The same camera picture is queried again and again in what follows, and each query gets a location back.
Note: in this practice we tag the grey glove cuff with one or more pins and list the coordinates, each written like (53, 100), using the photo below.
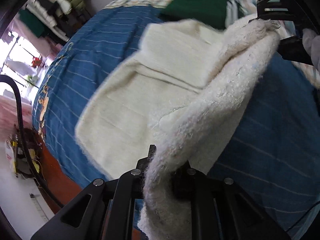
(311, 44)

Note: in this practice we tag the clothes pile on shelf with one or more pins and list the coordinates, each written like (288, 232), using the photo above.
(57, 20)

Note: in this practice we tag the white fluffy sweater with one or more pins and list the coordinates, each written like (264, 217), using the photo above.
(184, 90)

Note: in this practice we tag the green garment with white stripes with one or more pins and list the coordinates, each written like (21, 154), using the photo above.
(218, 14)

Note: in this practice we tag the blue striped bed sheet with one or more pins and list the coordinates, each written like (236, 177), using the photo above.
(273, 155)

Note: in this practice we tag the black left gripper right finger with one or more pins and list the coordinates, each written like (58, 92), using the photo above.
(221, 209)

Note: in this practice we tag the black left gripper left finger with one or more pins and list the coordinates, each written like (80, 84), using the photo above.
(103, 210)

